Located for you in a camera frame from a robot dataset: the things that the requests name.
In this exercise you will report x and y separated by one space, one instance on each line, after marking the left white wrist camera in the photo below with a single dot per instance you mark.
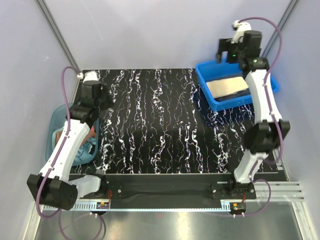
88 76

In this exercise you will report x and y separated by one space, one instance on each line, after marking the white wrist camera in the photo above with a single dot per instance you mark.
239 28
88 76

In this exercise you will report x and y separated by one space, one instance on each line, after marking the blue plastic bin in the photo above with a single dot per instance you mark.
211 71

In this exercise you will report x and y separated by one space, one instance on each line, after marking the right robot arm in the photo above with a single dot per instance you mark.
269 129

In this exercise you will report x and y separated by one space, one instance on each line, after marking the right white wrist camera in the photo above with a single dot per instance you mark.
239 28

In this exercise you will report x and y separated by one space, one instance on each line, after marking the light blue patterned towel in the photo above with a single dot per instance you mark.
85 152

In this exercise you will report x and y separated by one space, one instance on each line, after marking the brown towel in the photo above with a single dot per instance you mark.
91 134

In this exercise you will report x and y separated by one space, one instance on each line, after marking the clear teal plastic bin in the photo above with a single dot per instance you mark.
57 122

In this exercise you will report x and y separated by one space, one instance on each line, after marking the aluminium rail with cable duct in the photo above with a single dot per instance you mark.
272 192

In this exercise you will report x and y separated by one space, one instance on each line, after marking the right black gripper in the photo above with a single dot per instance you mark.
225 45

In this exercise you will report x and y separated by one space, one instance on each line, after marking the yellow towel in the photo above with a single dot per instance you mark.
226 86

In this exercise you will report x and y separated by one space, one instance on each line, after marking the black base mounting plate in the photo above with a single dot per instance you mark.
171 191

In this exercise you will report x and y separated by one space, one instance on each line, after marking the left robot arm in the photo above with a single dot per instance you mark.
51 186

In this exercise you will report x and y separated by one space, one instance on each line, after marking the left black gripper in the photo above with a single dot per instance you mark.
105 93

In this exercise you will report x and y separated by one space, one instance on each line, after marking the dark grey-blue towel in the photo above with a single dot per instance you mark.
233 96

